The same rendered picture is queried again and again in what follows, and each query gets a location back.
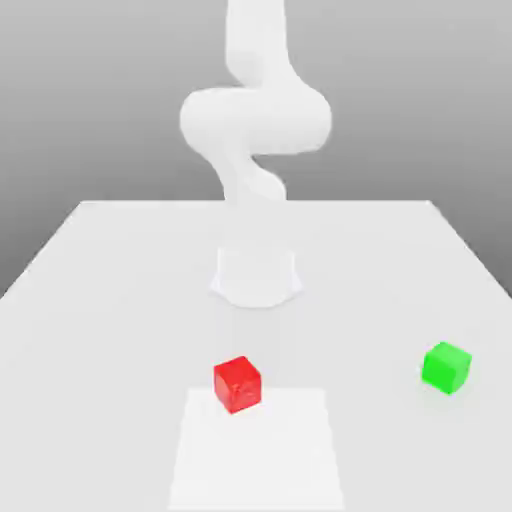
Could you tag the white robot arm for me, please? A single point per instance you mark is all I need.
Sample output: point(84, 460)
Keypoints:
point(256, 120)

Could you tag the small red cube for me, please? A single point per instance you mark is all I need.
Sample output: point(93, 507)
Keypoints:
point(236, 384)

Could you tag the small green cube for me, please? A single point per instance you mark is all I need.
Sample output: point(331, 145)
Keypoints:
point(446, 368)

